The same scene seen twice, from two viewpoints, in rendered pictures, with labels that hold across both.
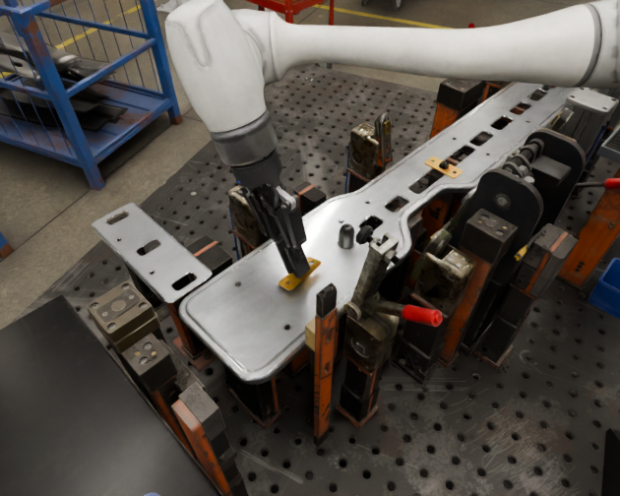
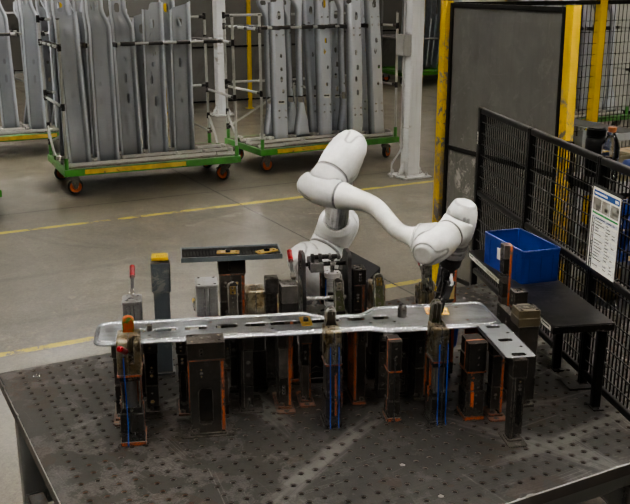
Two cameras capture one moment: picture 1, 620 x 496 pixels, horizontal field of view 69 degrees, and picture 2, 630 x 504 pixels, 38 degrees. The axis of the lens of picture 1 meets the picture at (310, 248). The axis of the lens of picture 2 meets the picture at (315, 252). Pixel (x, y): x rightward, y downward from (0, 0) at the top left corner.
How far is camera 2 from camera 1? 3.56 m
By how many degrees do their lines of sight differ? 108
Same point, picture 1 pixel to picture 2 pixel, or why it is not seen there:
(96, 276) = (553, 468)
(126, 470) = (534, 292)
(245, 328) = (474, 310)
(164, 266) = (500, 332)
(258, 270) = (454, 320)
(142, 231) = (506, 345)
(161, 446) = not seen: hidden behind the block
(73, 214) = not seen: outside the picture
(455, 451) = not seen: hidden behind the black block
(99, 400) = (540, 303)
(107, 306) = (530, 307)
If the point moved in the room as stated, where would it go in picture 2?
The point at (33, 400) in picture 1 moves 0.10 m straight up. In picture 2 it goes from (566, 308) to (568, 281)
